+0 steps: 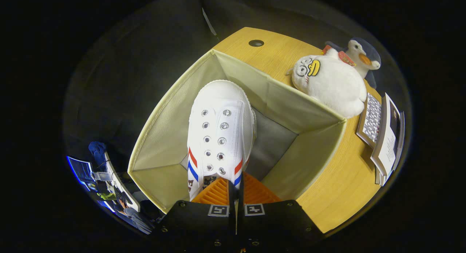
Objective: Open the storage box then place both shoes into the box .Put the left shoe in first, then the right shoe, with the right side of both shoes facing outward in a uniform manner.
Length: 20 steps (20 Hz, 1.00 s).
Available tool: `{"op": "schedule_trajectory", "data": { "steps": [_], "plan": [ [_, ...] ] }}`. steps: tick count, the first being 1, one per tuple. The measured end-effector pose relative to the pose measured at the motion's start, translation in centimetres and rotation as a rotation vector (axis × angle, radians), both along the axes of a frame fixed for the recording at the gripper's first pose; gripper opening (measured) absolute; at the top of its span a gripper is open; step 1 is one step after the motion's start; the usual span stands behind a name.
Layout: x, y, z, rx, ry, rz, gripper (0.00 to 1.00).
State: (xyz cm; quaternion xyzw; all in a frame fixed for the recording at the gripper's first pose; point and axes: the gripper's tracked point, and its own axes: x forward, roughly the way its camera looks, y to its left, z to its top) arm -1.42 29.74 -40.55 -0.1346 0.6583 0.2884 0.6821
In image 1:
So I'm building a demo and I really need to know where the white canvas shoe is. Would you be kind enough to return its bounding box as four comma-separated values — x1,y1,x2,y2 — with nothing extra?
187,80,257,202

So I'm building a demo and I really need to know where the blue cloth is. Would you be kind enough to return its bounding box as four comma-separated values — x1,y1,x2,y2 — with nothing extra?
88,141,108,170

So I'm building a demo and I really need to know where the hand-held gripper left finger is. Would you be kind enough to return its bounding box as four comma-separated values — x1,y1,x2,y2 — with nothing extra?
157,177,237,253

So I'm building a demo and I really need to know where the navy white penguin plush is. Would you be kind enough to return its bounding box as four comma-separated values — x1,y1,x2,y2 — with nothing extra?
322,37,382,90

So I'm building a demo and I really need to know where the grey fabric storage box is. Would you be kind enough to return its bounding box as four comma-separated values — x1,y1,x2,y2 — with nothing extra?
127,49,347,214

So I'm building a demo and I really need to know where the grey patterned book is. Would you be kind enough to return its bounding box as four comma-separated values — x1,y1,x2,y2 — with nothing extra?
356,92,383,149

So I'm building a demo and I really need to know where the large white book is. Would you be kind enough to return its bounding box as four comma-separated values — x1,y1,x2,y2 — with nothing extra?
370,93,402,177

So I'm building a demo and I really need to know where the white duck plush toy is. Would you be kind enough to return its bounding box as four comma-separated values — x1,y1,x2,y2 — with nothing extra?
286,48,368,119

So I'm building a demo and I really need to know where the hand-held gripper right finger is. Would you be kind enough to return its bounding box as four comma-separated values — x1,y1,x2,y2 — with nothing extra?
237,172,324,253

